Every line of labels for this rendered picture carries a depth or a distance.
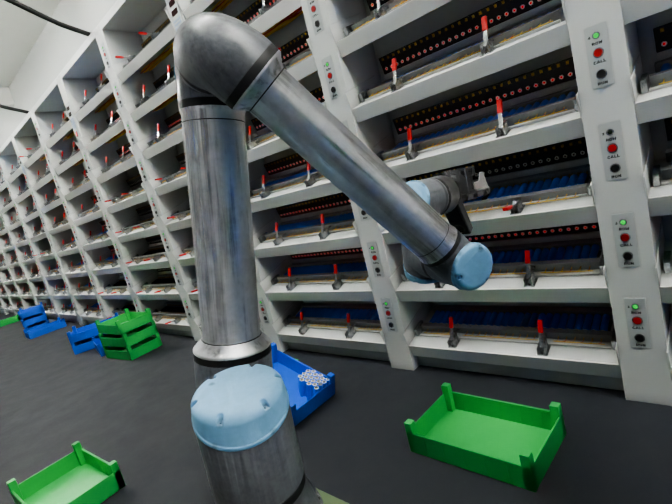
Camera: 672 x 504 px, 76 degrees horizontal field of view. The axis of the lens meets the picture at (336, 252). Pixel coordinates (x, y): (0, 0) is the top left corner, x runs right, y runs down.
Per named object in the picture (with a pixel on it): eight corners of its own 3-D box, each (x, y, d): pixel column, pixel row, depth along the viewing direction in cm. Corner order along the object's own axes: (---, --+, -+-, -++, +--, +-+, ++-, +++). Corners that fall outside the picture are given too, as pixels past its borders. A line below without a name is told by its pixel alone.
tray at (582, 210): (599, 222, 98) (591, 185, 94) (386, 244, 139) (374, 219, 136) (611, 183, 111) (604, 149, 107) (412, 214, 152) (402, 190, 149)
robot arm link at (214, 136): (201, 457, 77) (156, 10, 65) (198, 410, 93) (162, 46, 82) (284, 437, 82) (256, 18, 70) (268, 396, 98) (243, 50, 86)
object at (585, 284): (612, 303, 101) (600, 254, 96) (399, 301, 142) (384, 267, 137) (622, 255, 114) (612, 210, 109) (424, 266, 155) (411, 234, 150)
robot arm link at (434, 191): (387, 230, 94) (382, 184, 92) (417, 220, 102) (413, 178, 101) (425, 229, 87) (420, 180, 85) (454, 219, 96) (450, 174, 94)
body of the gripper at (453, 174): (476, 165, 107) (453, 169, 98) (482, 199, 108) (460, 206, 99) (448, 171, 112) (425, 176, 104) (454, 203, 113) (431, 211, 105)
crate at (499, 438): (566, 433, 98) (561, 402, 97) (535, 493, 84) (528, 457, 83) (450, 407, 119) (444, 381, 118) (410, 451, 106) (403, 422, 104)
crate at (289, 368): (335, 393, 144) (335, 374, 141) (292, 428, 130) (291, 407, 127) (274, 359, 162) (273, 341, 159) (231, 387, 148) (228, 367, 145)
